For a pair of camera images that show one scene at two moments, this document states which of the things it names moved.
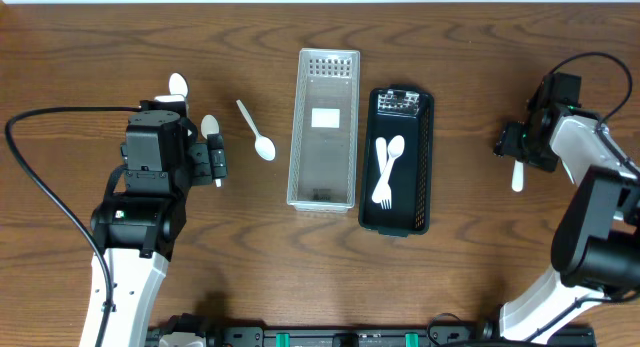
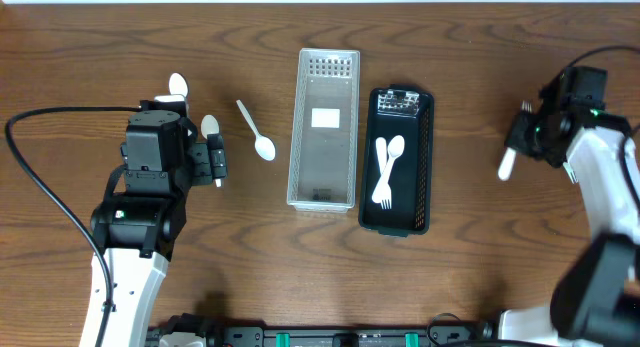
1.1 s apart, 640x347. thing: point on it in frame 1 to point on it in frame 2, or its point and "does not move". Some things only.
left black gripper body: [216, 157] does not move
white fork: [568, 172] does not move
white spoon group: [395, 148] does not move
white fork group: [517, 176] to [510, 153]
